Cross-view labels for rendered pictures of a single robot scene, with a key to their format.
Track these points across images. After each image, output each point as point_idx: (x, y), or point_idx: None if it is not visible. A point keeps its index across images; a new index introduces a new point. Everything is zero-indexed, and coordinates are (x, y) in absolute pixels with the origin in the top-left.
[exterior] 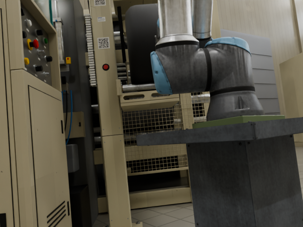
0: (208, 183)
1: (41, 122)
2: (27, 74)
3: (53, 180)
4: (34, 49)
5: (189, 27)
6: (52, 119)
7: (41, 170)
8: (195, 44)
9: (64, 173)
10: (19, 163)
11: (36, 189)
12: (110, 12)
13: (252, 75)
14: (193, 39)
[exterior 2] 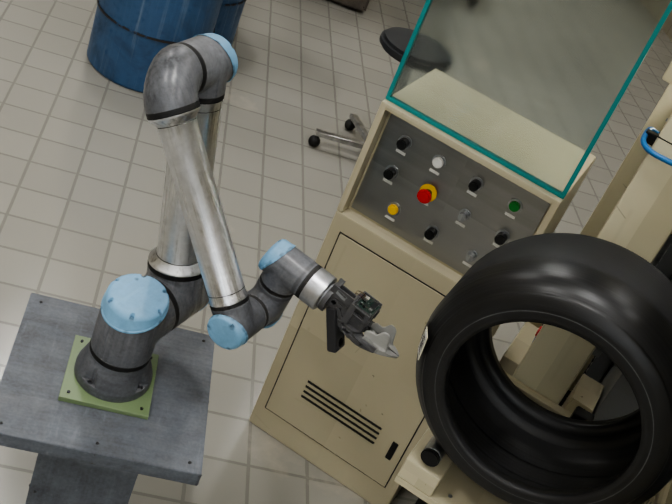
0: None
1: (355, 290)
2: (345, 220)
3: (355, 374)
4: (444, 204)
5: (158, 244)
6: (402, 310)
7: (321, 331)
8: (147, 264)
9: (407, 405)
10: None
11: (297, 335)
12: (605, 225)
13: (94, 334)
14: (148, 257)
